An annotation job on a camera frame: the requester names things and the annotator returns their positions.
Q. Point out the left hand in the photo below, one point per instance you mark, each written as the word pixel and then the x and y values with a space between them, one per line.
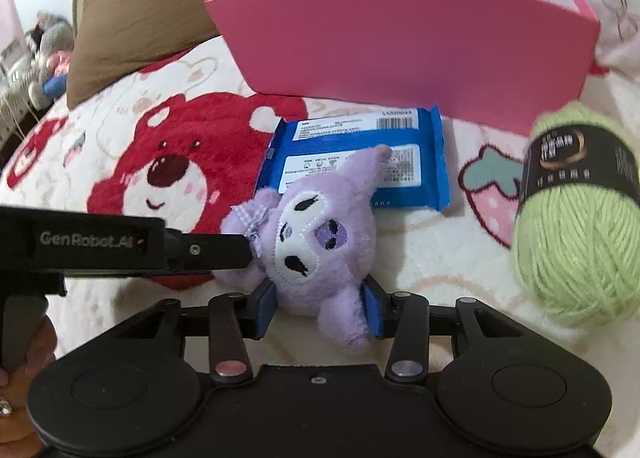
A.
pixel 18 436

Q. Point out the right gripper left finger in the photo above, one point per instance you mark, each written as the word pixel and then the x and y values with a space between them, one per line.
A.
pixel 233 318

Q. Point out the green yarn ball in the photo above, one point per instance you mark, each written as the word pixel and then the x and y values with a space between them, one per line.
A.
pixel 576 236

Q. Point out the purple plush toy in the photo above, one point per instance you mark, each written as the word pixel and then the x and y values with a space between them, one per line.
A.
pixel 316 243

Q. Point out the blue wet wipes pack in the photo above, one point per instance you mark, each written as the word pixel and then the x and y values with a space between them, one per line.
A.
pixel 415 175

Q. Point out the grey stuffed toy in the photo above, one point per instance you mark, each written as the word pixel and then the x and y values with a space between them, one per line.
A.
pixel 52 42

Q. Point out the pink cardboard box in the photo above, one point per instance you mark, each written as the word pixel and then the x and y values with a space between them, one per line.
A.
pixel 500 63

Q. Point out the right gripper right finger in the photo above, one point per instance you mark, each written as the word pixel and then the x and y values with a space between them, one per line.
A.
pixel 404 318

